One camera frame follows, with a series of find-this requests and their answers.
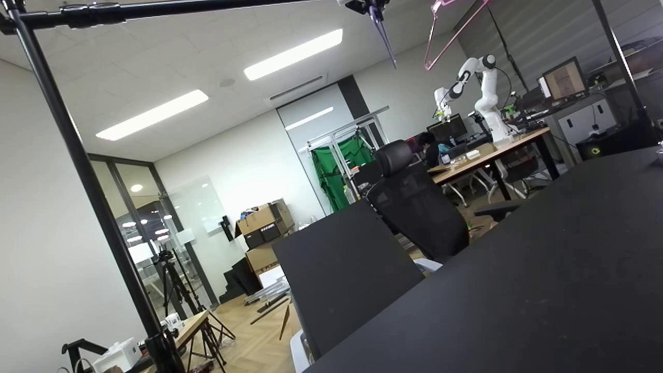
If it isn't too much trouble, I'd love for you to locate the pink wire hanger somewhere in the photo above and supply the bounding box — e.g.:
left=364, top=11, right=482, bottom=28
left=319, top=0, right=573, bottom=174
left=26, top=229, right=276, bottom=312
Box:
left=422, top=0, right=494, bottom=69

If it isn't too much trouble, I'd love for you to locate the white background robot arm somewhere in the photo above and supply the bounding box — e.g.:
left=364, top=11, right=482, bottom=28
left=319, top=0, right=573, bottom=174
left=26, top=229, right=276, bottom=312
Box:
left=338, top=0, right=515, bottom=142

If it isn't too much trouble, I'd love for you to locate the green cloth backdrop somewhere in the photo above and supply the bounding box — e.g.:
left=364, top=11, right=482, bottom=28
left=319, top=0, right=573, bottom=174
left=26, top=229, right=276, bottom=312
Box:
left=311, top=134, right=373, bottom=211

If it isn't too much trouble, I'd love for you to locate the wooden desk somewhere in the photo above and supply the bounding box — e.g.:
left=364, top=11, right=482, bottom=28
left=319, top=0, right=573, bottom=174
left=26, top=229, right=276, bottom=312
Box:
left=430, top=125, right=560, bottom=201

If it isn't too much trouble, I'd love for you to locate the black office chair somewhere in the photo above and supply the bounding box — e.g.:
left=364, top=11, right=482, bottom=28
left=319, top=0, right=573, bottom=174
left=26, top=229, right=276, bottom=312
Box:
left=364, top=140, right=470, bottom=260

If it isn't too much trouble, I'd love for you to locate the computer monitor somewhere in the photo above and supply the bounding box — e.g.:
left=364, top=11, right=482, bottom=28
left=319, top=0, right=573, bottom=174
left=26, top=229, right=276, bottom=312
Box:
left=539, top=57, right=586, bottom=102

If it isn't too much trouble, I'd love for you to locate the cardboard boxes stack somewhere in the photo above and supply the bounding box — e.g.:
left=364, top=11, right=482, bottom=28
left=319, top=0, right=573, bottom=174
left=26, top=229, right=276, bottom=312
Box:
left=237, top=199, right=294, bottom=273

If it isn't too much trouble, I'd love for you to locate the black panel board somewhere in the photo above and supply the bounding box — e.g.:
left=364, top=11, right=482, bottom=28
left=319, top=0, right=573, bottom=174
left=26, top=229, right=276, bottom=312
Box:
left=273, top=203, right=422, bottom=359

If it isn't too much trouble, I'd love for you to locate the camera tripod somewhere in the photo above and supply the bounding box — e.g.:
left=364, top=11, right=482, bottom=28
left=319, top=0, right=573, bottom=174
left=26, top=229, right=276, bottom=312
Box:
left=154, top=248, right=200, bottom=318

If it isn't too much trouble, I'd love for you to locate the black metal rail frame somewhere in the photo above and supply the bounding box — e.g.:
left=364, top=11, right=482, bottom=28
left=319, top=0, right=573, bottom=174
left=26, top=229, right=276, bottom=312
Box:
left=2, top=0, right=297, bottom=373

